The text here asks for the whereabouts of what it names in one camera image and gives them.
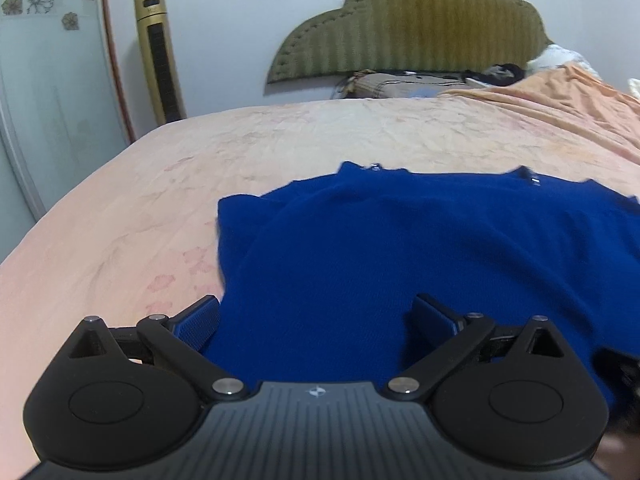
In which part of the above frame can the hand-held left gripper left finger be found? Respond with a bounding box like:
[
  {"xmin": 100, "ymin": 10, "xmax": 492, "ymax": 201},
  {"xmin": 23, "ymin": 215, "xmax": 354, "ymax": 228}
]
[{"xmin": 67, "ymin": 294, "xmax": 251, "ymax": 404}]

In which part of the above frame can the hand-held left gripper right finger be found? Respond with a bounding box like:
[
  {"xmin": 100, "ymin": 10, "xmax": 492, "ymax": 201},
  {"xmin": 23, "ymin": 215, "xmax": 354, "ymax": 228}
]
[{"xmin": 385, "ymin": 295, "xmax": 571, "ymax": 404}]

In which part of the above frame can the blue knit sweater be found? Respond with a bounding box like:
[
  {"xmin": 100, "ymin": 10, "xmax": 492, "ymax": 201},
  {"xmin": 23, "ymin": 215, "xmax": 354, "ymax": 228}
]
[{"xmin": 216, "ymin": 160, "xmax": 640, "ymax": 411}]

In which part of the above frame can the bed with pink sheet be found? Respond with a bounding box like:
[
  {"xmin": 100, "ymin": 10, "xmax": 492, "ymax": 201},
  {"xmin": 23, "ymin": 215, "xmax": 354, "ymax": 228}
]
[{"xmin": 0, "ymin": 95, "xmax": 640, "ymax": 480}]

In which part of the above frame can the brown patterned pillow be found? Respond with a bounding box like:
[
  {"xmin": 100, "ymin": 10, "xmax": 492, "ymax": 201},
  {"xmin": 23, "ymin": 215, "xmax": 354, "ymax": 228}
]
[{"xmin": 330, "ymin": 71, "xmax": 481, "ymax": 101}]

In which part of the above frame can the peach blanket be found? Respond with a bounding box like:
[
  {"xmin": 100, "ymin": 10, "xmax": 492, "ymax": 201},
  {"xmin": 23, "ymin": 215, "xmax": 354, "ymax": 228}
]
[{"xmin": 437, "ymin": 62, "xmax": 640, "ymax": 166}]

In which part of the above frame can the dark clothing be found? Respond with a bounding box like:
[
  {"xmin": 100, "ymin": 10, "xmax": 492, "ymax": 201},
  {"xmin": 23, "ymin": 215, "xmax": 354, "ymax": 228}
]
[{"xmin": 465, "ymin": 63, "xmax": 523, "ymax": 86}]

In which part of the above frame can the gold tower fan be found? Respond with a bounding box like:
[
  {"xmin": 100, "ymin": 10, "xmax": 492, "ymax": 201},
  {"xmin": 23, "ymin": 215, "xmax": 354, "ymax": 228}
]
[{"xmin": 132, "ymin": 0, "xmax": 187, "ymax": 126}]

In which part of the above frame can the glass door with flower print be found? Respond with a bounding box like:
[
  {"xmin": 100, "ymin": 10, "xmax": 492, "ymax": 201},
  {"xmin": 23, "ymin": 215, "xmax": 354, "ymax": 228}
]
[{"xmin": 0, "ymin": 0, "xmax": 136, "ymax": 261}]

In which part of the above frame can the white pillow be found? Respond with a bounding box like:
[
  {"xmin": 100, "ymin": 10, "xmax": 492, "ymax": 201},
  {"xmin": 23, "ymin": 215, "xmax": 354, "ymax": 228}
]
[{"xmin": 527, "ymin": 44, "xmax": 598, "ymax": 73}]

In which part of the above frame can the olive padded headboard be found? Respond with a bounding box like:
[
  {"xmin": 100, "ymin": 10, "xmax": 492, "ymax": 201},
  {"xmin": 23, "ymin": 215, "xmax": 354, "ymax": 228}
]
[{"xmin": 265, "ymin": 0, "xmax": 553, "ymax": 85}]

